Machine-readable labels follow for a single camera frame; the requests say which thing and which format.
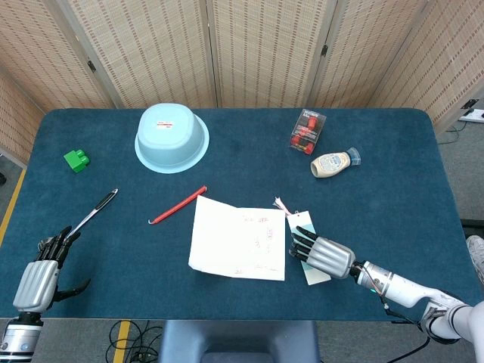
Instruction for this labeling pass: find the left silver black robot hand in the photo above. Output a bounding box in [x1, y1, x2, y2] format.
[12, 225, 92, 313]

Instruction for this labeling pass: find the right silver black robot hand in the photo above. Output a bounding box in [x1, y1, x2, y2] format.
[289, 225, 356, 280]

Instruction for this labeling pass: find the light green tagged card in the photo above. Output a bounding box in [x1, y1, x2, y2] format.
[274, 196, 332, 287]

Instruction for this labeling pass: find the dark blue table cloth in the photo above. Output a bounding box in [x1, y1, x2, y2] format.
[0, 107, 476, 322]

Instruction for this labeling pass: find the beige squeeze bottle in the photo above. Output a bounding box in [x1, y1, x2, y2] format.
[310, 147, 362, 179]

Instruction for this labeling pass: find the black and silver pen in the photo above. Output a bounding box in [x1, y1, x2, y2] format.
[64, 188, 119, 243]

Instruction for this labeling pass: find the dark blue robot torso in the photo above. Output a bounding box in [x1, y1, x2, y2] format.
[157, 320, 321, 363]

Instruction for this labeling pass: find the clear box of red parts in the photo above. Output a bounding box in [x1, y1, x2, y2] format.
[289, 108, 327, 157]

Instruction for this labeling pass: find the green toy building block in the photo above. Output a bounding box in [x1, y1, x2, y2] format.
[63, 149, 92, 175]

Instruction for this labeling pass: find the white sneaker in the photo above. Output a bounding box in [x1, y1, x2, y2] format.
[465, 234, 484, 287]

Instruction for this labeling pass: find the light blue plastic basin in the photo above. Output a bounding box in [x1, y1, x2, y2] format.
[134, 104, 210, 175]

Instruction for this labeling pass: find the white power strip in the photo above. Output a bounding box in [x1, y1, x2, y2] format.
[458, 108, 484, 123]

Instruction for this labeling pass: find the woven folding screen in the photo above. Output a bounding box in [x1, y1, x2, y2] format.
[0, 0, 484, 163]

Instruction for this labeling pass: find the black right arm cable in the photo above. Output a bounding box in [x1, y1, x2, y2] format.
[357, 296, 430, 363]

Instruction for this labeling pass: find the black floor cable bundle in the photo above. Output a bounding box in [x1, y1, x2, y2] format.
[109, 320, 164, 363]

